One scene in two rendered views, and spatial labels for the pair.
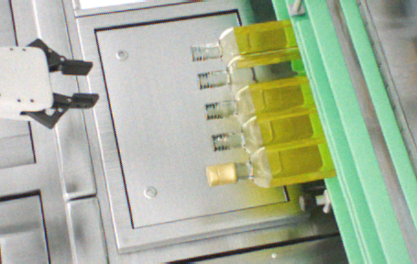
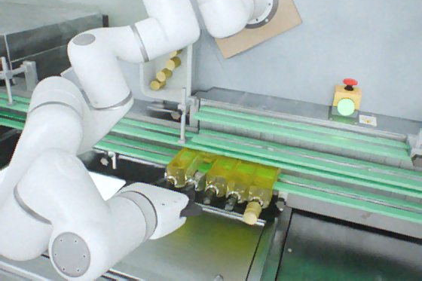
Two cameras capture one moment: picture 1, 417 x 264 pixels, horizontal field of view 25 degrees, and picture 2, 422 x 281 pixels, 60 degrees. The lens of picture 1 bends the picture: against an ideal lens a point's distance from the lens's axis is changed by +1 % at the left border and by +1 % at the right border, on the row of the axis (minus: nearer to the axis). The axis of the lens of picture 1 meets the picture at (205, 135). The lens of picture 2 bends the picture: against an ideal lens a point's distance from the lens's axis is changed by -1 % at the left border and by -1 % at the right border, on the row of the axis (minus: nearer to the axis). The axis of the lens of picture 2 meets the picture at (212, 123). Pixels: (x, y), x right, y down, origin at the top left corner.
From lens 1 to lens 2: 1.01 m
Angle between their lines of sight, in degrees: 51
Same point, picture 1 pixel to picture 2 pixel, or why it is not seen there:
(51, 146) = not seen: outside the picture
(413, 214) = (338, 134)
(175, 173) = (214, 260)
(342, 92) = (257, 126)
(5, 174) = not seen: outside the picture
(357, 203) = (311, 163)
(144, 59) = not seen: hidden behind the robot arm
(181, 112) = (175, 238)
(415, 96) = (277, 108)
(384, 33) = (237, 103)
